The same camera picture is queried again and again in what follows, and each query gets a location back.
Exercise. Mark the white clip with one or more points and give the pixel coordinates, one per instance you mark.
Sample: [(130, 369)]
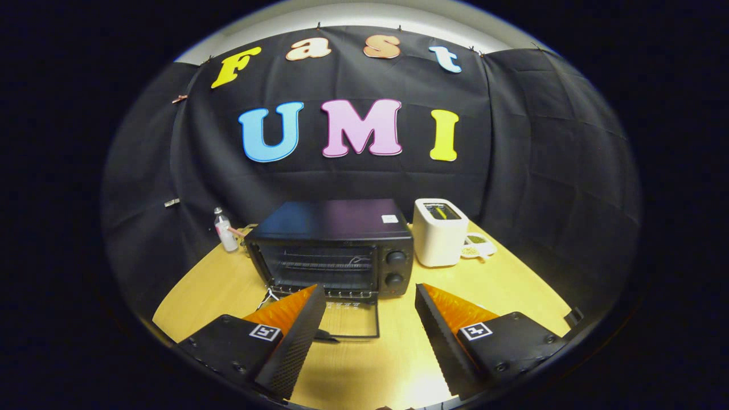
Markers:
[(172, 202)]

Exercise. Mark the small clear plastic bottle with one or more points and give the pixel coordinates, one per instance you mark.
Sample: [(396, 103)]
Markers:
[(226, 234)]

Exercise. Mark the white dish with green beans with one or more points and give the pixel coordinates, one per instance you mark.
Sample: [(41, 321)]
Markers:
[(478, 246)]

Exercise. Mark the black backdrop cloth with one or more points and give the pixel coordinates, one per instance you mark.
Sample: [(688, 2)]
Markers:
[(541, 171)]

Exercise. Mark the black toaster oven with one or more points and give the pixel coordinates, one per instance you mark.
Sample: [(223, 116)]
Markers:
[(336, 219)]

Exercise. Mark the white pop-up toaster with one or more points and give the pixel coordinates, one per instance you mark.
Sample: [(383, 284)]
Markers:
[(437, 242)]

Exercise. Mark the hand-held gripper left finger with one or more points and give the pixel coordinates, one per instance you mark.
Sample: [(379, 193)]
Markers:
[(296, 347)]

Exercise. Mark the pink clothespin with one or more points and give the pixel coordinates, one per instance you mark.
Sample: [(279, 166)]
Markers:
[(179, 98)]

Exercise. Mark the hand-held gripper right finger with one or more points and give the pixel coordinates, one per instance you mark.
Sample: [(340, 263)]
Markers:
[(441, 347)]

